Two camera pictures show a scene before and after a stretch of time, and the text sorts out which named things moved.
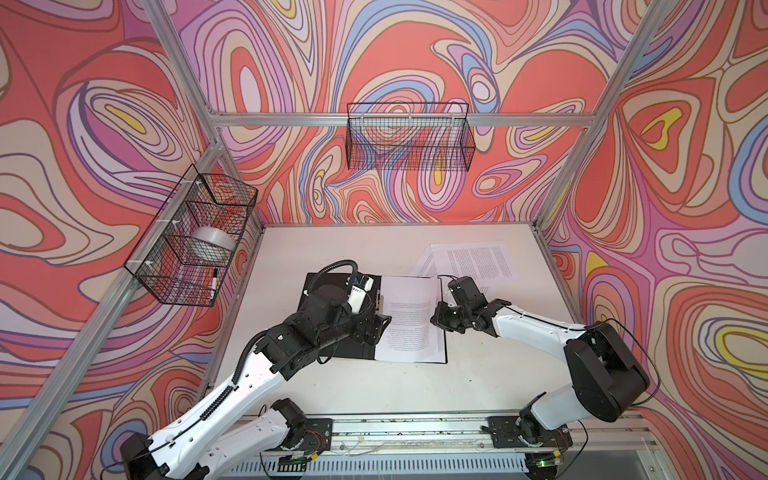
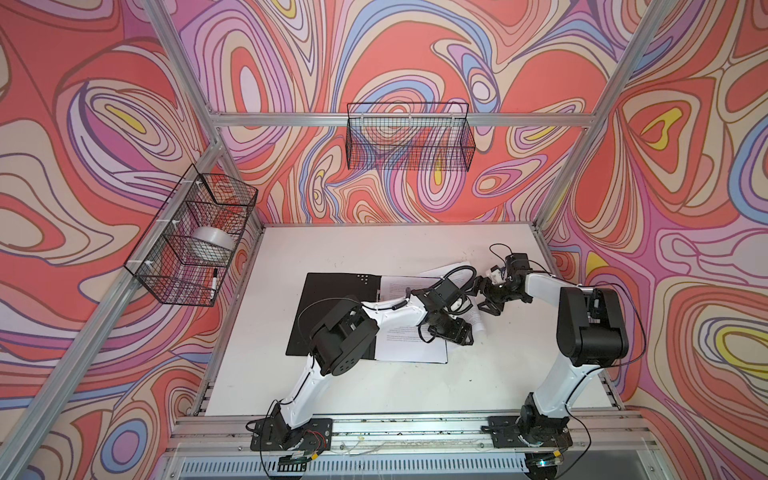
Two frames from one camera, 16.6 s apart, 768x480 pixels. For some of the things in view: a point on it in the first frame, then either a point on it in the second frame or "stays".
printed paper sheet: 410,336 stays
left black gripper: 375,332 → 461,336
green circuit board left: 290,461 stays
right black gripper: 439,317 → 495,308
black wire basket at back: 409,136 stays
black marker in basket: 214,283 stays
